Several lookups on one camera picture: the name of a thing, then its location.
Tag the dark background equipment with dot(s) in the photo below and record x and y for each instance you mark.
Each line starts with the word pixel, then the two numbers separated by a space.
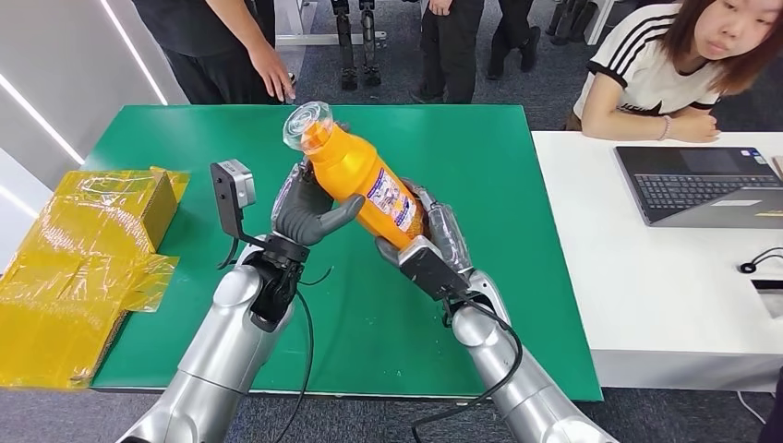
pixel 569 24

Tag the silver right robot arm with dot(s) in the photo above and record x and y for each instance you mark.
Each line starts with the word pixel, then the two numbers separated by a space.
pixel 520 385

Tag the person standing at table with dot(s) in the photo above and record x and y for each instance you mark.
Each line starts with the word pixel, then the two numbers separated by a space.
pixel 208 55

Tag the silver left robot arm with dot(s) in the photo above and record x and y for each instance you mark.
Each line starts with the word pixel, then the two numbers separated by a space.
pixel 226 348

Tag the green table mat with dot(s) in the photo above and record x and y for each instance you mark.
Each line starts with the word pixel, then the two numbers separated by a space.
pixel 465 159

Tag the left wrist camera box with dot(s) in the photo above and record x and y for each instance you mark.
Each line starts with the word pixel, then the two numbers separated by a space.
pixel 235 183

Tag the person standing behind table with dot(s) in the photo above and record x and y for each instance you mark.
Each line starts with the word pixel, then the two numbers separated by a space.
pixel 452 49

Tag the dark grey laptop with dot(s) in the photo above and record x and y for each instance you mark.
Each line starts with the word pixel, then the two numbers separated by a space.
pixel 697 183

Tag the person seated at desk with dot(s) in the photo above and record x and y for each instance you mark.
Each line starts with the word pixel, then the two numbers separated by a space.
pixel 648 67

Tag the yellow taped cardboard box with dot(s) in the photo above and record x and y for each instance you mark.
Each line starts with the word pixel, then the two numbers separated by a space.
pixel 73 275

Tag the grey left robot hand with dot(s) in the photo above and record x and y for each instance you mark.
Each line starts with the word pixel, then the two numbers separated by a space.
pixel 306 214

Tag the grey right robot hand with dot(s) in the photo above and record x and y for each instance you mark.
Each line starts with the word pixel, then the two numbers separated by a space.
pixel 449 235

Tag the background humanoid robot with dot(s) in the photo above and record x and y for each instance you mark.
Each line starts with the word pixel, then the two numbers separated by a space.
pixel 368 43

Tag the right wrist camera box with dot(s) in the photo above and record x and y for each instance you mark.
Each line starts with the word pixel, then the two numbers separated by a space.
pixel 431 269

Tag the white wall light strip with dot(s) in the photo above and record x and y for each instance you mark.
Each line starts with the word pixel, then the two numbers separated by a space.
pixel 37 119
pixel 137 61

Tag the orange plastic bottle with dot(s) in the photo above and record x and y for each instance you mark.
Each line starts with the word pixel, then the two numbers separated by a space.
pixel 352 168

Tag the white desk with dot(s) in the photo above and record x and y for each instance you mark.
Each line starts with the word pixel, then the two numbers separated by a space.
pixel 660 287

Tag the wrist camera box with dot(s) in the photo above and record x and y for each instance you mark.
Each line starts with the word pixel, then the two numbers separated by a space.
pixel 235 183
pixel 431 269

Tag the person standing in background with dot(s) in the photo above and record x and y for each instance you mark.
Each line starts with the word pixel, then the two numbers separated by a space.
pixel 514 30

